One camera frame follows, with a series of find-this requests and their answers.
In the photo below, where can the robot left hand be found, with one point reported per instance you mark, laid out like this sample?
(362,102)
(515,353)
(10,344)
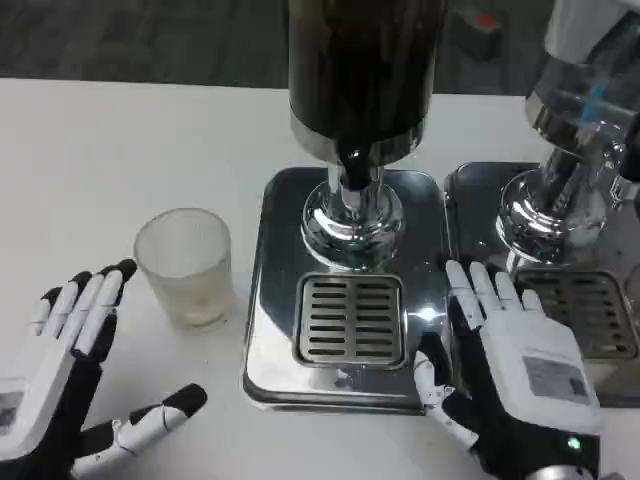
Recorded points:
(47,380)

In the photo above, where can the black dispenser tap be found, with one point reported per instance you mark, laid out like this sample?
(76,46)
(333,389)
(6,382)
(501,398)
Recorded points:
(357,165)

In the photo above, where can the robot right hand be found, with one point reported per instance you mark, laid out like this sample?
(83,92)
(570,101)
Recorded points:
(525,380)

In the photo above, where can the dark box with red top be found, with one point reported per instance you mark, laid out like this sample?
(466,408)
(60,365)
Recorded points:
(477,32)

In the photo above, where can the clear ribbed glass cup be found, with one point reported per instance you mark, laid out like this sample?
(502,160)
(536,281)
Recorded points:
(187,270)

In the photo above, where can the clear drink dispenser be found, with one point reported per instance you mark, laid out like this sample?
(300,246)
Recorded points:
(565,190)

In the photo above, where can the dark drink dispenser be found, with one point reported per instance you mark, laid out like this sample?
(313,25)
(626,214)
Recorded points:
(360,75)

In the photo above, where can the steel drip tray base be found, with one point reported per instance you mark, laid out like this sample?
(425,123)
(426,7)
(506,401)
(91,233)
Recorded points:
(475,215)
(280,310)

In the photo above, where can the steel drip grid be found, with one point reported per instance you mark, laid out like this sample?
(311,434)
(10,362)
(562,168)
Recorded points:
(350,320)
(585,310)

